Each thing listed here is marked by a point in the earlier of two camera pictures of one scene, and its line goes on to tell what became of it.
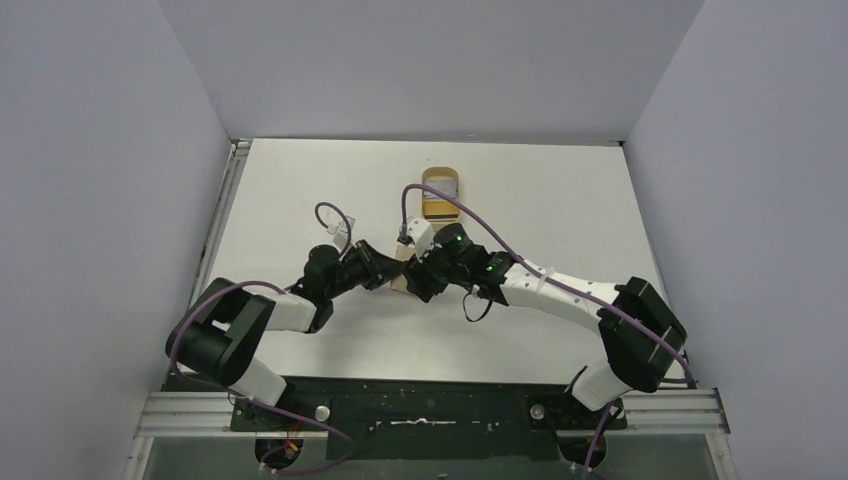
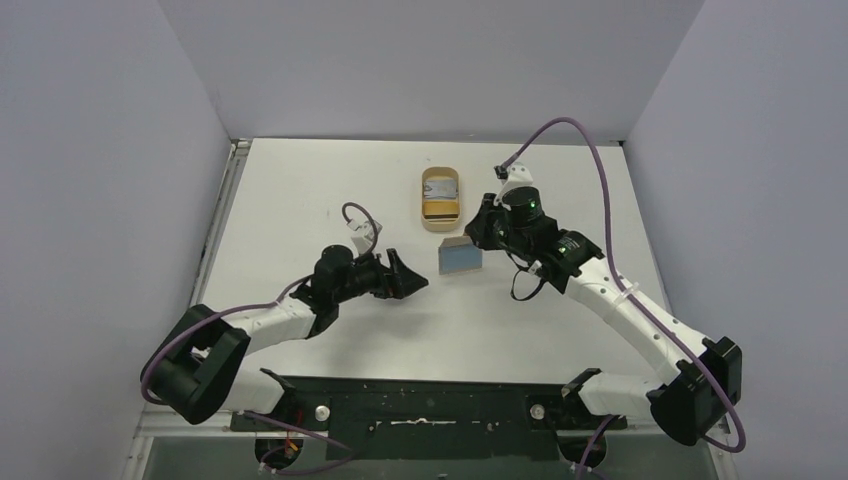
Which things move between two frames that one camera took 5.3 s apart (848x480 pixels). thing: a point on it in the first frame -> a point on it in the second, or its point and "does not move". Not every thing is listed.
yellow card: (440, 209) does not move
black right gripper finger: (421, 280) -> (480, 229)
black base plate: (424, 417) does not move
